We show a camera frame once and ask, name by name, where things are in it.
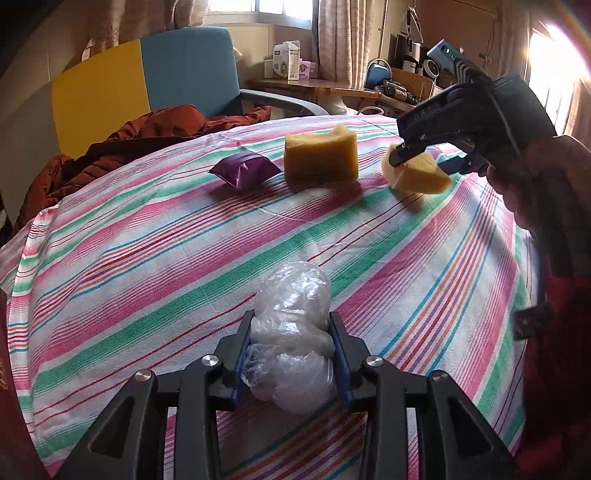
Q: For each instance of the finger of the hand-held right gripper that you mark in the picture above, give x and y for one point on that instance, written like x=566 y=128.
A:
x=455 y=165
x=401 y=150

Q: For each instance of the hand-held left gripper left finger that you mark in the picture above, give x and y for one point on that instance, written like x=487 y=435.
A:
x=242 y=362

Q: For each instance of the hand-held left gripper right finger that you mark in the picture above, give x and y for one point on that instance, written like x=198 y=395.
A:
x=342 y=364

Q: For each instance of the yellow sponge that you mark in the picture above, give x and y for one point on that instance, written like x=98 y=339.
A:
x=420 y=177
x=321 y=157

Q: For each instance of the clear plastic bag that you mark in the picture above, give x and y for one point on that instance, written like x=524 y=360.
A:
x=291 y=323

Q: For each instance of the person's right forearm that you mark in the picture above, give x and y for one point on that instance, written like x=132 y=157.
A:
x=563 y=300

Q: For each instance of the person's right hand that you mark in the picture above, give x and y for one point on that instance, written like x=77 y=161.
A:
x=535 y=184

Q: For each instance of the window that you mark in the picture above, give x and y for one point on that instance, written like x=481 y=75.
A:
x=258 y=5
x=549 y=69

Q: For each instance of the dark device bundle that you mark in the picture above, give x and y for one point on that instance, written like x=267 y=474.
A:
x=399 y=91

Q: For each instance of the blue folding chair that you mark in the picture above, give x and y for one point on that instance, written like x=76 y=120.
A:
x=378 y=74

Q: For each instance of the wooden side table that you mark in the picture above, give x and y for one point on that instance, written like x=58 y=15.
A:
x=304 y=85

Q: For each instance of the striped beige curtain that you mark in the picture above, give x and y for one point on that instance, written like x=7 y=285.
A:
x=344 y=41

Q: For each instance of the pink box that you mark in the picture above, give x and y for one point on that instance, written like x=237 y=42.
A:
x=308 y=69

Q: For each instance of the white carton box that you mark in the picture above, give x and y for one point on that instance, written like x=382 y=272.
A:
x=286 y=62

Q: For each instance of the striped blanket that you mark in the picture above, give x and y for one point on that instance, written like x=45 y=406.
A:
x=138 y=254

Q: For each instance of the large purple packet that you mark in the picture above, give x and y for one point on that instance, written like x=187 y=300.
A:
x=244 y=168

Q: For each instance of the blue yellow grey armchair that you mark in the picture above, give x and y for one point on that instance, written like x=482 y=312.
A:
x=184 y=69

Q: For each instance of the brown jacket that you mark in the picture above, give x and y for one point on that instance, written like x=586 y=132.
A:
x=152 y=129

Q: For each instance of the floral beige curtain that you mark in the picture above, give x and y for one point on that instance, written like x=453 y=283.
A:
x=138 y=18

